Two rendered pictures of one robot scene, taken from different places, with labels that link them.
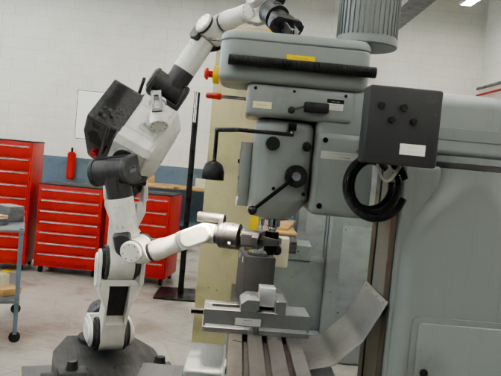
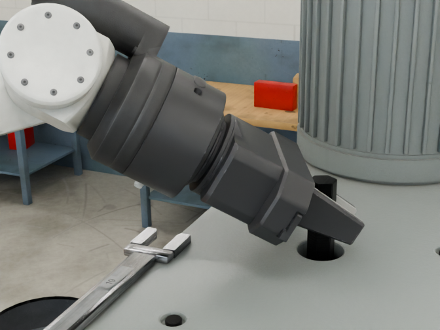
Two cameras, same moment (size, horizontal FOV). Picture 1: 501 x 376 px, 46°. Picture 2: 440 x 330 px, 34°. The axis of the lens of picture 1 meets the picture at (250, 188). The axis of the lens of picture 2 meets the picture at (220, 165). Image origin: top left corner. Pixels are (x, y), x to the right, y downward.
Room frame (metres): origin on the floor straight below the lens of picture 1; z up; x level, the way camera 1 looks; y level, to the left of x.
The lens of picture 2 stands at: (1.79, 0.41, 2.16)
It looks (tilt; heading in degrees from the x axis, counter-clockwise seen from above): 21 degrees down; 296
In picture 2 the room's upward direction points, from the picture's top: 1 degrees counter-clockwise
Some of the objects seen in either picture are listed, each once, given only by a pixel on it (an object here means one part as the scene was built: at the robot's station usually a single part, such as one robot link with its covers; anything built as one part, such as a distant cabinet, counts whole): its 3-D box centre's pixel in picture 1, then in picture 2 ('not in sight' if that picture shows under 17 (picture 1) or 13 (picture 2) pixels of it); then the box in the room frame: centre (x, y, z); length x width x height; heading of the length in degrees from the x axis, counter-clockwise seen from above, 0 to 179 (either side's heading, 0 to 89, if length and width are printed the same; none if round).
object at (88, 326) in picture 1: (108, 330); not in sight; (2.58, 0.57, 0.68); 0.21 x 0.20 x 0.13; 22
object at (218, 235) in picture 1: (213, 229); not in sight; (2.00, 0.11, 1.24); 0.11 x 0.11 x 0.11; 76
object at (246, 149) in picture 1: (244, 173); not in sight; (1.94, 0.02, 1.45); 0.04 x 0.04 x 0.21; 1
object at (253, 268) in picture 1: (254, 274); not in sight; (2.35, -0.05, 1.03); 0.22 x 0.12 x 0.20; 8
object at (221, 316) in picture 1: (256, 312); not in sight; (1.94, -0.06, 0.99); 0.35 x 0.15 x 0.11; 93
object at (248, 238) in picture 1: (244, 238); not in sight; (1.97, 0.00, 1.23); 0.13 x 0.12 x 0.10; 166
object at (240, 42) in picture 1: (291, 66); (322, 325); (1.95, -0.10, 1.81); 0.47 x 0.26 x 0.16; 91
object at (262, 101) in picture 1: (297, 107); not in sight; (1.95, -0.13, 1.68); 0.34 x 0.24 x 0.10; 91
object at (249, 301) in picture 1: (249, 301); not in sight; (1.93, -0.03, 1.02); 0.12 x 0.06 x 0.04; 3
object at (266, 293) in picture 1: (266, 295); not in sight; (1.94, -0.09, 1.05); 0.06 x 0.05 x 0.06; 3
